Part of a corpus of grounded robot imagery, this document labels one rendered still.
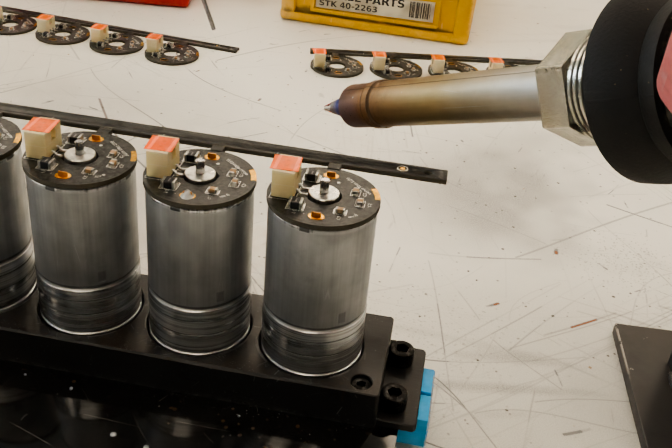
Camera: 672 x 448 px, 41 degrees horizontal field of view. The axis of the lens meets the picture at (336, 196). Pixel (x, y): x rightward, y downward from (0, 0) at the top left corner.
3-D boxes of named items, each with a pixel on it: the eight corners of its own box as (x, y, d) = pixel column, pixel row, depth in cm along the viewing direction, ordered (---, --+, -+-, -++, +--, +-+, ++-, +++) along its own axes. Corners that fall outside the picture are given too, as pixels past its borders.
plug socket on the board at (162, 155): (179, 182, 19) (179, 155, 19) (142, 176, 19) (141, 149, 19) (191, 165, 20) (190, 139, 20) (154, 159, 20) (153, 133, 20)
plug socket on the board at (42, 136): (58, 162, 20) (55, 136, 19) (21, 157, 20) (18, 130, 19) (73, 146, 20) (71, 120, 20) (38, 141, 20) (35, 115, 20)
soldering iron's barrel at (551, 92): (327, 155, 16) (613, 158, 11) (312, 70, 16) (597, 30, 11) (389, 139, 17) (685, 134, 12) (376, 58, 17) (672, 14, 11)
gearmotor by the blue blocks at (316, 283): (350, 412, 21) (371, 229, 18) (248, 393, 21) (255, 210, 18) (365, 345, 23) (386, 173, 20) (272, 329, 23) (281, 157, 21)
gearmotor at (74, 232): (121, 370, 21) (110, 187, 19) (25, 352, 22) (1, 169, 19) (156, 309, 23) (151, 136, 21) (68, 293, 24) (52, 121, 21)
